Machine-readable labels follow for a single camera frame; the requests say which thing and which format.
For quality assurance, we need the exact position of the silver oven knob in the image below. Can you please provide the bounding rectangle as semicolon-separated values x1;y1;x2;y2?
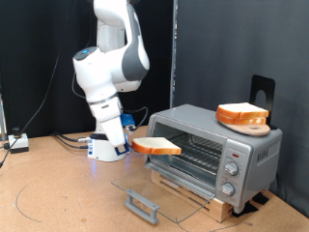
224;161;239;177
219;182;236;197

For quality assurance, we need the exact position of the black metal bookend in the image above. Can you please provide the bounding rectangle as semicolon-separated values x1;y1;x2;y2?
250;74;278;131

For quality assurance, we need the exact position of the black cable with silver connector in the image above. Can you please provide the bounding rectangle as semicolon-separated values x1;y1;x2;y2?
51;130;95;143

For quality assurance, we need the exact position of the wire oven rack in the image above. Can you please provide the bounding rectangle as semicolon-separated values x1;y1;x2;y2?
151;133;224;175

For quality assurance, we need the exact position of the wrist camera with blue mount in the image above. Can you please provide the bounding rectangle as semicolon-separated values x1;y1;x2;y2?
120;113;137;133

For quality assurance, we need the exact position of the aluminium vertical frame pole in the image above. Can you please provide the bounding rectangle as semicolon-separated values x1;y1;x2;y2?
169;0;179;109

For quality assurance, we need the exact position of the glass oven door with handle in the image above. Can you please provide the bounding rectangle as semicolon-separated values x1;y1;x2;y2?
111;162;216;225

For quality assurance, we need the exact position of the round wooden board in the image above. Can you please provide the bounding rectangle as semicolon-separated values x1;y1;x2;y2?
221;120;271;137

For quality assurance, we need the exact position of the slotted wooden block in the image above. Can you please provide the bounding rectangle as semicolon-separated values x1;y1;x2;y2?
151;170;234;223

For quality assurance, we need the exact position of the gray backdrop curtain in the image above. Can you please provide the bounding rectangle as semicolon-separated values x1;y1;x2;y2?
175;0;309;218

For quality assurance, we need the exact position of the black tape patch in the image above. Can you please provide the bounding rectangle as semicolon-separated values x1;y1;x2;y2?
252;191;270;206
231;201;260;218

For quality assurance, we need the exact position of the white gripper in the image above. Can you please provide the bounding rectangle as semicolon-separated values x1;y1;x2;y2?
101;116;129;155

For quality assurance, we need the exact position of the black backdrop curtain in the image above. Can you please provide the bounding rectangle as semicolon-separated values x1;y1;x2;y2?
0;0;175;139

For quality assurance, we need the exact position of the thin metal bar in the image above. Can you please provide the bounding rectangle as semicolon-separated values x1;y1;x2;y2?
0;93;8;142

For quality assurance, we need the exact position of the white box with black button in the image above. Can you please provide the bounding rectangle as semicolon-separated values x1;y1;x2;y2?
8;127;30;154

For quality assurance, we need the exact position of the long black hanging cable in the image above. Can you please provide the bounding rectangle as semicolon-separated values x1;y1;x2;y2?
0;0;75;168

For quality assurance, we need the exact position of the silver toaster oven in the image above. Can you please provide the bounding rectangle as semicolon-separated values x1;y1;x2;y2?
143;103;284;214

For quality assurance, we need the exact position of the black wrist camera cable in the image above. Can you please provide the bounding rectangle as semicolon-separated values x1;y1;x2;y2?
70;73;150;131

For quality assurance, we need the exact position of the black base cable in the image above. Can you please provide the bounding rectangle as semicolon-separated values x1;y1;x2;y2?
55;134;91;150

